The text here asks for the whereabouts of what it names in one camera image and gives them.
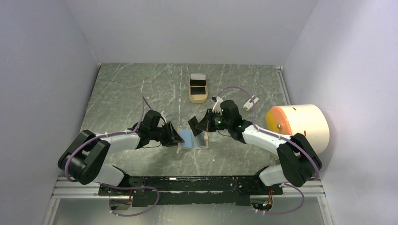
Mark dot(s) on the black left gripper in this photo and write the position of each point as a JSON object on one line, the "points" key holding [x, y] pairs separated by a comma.
{"points": [[172, 137]]}

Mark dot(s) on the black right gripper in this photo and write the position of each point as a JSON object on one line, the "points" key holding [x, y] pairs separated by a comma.
{"points": [[205, 124]]}

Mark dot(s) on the black card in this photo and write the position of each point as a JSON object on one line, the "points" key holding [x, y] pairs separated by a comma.
{"points": [[193, 122], [198, 91]]}

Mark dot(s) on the beige leather card holder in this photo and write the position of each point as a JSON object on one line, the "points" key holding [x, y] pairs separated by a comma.
{"points": [[192, 142]]}

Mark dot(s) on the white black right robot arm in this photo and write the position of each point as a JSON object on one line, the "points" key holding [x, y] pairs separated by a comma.
{"points": [[298, 161]]}

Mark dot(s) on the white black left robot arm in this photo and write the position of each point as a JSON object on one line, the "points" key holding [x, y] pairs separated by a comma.
{"points": [[83, 160]]}

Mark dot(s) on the black card lying in tray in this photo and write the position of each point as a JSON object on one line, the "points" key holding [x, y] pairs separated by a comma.
{"points": [[198, 91]]}

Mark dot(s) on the stack of cards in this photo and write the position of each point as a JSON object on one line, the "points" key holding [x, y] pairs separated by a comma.
{"points": [[199, 80]]}

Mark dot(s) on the beige oval plastic tray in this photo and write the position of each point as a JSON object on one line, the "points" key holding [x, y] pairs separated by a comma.
{"points": [[198, 99]]}

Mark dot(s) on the white plastic clip device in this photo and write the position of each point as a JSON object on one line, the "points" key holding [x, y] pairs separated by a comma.
{"points": [[250, 103]]}

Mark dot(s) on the cream cylinder with orange face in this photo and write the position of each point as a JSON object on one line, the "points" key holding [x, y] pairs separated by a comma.
{"points": [[306, 119]]}

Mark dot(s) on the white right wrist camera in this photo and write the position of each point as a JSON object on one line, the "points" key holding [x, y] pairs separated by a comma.
{"points": [[217, 105]]}

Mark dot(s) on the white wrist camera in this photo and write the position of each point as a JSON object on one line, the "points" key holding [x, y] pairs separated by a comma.
{"points": [[217, 105], [162, 122]]}

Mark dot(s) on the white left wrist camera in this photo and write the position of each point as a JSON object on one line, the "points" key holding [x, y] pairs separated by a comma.
{"points": [[162, 122]]}

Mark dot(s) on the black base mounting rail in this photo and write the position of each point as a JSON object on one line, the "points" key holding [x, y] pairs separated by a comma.
{"points": [[163, 190]]}

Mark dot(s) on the aluminium frame rail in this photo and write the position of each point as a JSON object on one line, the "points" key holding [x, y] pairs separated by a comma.
{"points": [[67, 190]]}

